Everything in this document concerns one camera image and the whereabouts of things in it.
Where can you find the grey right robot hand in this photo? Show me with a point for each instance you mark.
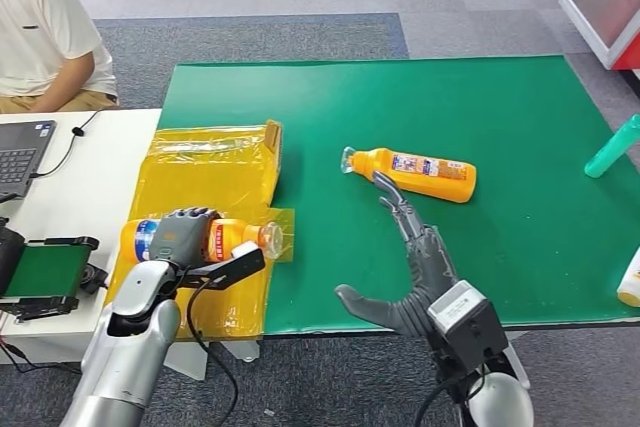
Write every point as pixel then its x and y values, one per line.
pixel 430 265

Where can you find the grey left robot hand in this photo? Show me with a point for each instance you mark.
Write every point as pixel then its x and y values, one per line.
pixel 180 238

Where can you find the orange detergent bottle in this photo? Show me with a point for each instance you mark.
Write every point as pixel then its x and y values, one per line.
pixel 435 179
pixel 244 233

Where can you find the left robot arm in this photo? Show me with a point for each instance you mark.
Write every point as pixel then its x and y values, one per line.
pixel 125 358

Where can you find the teal plastic bottle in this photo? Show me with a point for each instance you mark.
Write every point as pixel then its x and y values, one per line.
pixel 612 149

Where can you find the white and yellow bottle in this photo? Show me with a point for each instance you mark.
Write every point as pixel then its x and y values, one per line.
pixel 632 285

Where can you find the yellow plastic wrapped box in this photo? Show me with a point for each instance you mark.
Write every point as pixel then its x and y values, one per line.
pixel 200 172

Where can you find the green table mat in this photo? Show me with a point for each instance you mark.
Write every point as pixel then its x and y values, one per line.
pixel 450 112

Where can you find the small green belt conveyor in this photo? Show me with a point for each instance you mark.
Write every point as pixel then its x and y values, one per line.
pixel 45 272

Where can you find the black device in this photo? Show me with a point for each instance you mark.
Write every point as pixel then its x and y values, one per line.
pixel 10 252

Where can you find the grey laptop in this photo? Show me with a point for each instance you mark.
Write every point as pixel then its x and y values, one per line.
pixel 20 159

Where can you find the person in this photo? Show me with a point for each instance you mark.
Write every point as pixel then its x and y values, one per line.
pixel 40 26

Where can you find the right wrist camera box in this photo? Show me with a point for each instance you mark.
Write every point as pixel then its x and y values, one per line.
pixel 465 324

